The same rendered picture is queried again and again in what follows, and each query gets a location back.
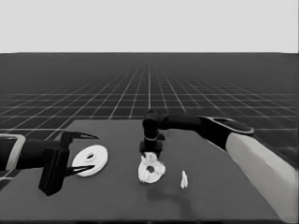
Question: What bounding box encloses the large thick white disc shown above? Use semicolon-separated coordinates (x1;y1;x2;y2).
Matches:
71;144;109;177

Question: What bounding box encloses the small white T-shaped piece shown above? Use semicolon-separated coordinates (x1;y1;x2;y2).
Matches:
179;170;189;190

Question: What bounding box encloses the white round carrier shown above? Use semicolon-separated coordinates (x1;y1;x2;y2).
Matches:
137;155;166;185

